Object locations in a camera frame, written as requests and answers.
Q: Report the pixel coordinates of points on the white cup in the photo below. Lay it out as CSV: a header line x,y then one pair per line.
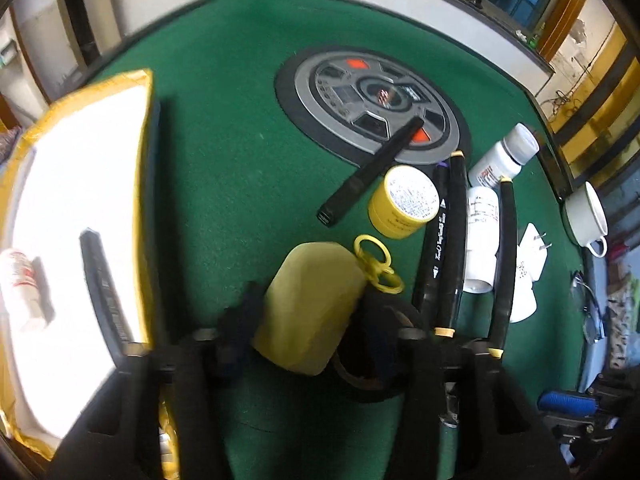
x,y
585,215

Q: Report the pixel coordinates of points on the black tape roll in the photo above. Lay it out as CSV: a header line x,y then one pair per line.
x,y
360,393

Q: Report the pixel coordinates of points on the yellow round tin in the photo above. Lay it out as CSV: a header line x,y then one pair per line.
x,y
402,200

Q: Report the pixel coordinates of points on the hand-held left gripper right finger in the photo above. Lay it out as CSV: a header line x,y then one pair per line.
x,y
382,355

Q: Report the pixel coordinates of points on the yellow rounded block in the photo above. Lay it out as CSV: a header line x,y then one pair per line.
x,y
305,305

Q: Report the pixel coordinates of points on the small yellow scissors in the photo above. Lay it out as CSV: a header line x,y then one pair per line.
x,y
376,266

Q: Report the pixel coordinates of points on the black marker purple caps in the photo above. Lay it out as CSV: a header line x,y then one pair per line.
x,y
434,245

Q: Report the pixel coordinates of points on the white plastic bottle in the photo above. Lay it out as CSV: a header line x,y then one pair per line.
x,y
481,240

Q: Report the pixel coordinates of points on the white charger plug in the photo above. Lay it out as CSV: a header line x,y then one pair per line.
x,y
525,280

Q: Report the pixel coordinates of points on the round grey table control panel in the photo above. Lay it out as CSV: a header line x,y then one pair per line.
x,y
372,107

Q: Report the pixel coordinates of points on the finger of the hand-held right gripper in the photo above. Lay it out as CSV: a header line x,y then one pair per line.
x,y
565,402

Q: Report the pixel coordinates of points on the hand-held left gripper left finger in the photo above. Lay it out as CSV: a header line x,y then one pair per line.
x,y
235,345

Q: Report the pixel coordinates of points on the white capped pill bottle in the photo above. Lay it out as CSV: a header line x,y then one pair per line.
x,y
505,157

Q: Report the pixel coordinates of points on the small white labelled bottle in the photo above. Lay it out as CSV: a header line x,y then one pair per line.
x,y
22,290

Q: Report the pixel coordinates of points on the pile of clothes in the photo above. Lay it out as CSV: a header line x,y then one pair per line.
x,y
622,310

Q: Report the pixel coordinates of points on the black flat bar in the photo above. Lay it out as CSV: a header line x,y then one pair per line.
x,y
105,300

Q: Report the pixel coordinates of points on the black marker yellow caps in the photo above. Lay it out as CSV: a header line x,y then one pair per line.
x,y
505,260
451,240

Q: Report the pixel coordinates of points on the black stick-shaped device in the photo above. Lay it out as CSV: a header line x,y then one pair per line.
x,y
370,170

